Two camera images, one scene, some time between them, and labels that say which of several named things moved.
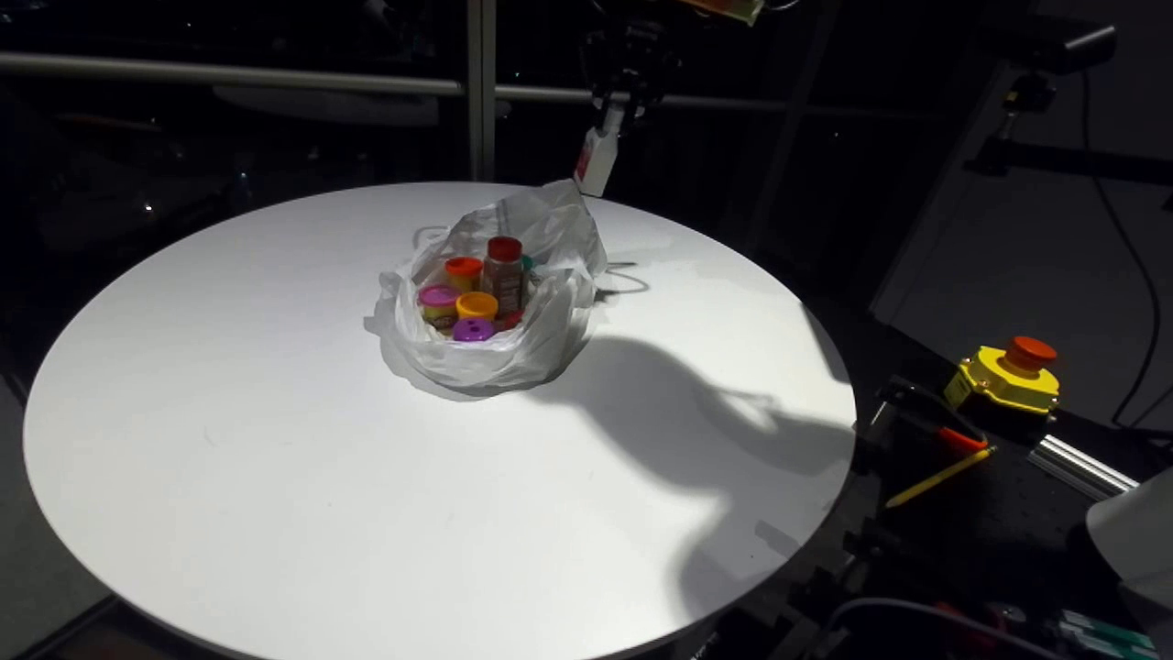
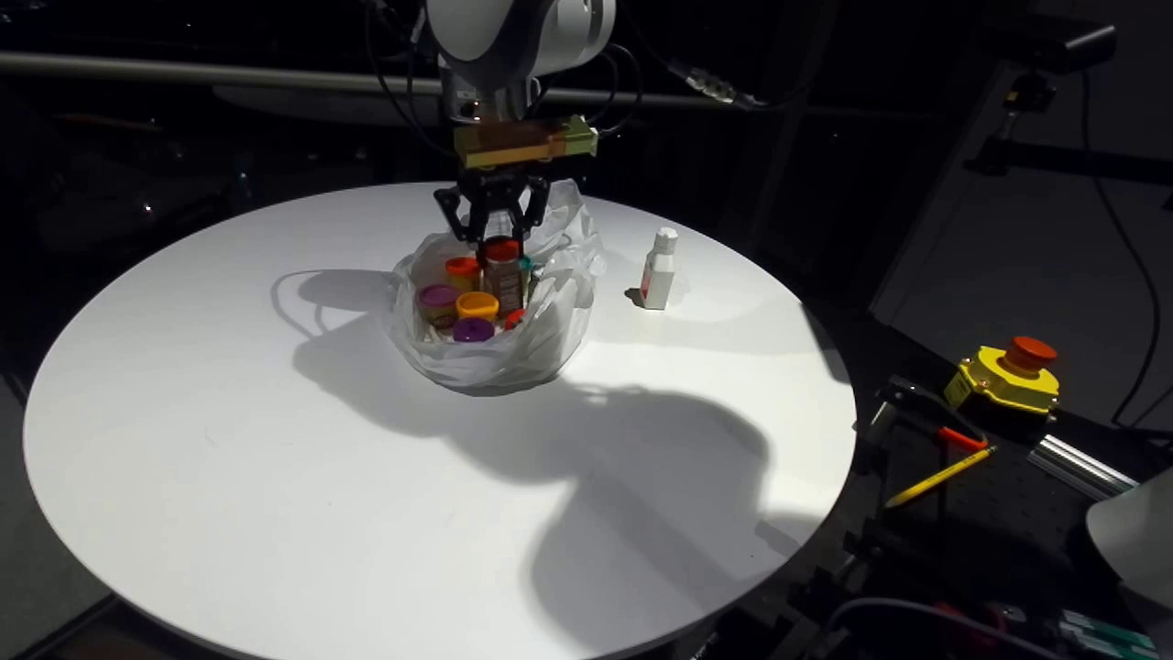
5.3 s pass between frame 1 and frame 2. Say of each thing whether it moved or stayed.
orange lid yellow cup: stayed
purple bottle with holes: stayed
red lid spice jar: stayed
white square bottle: moved
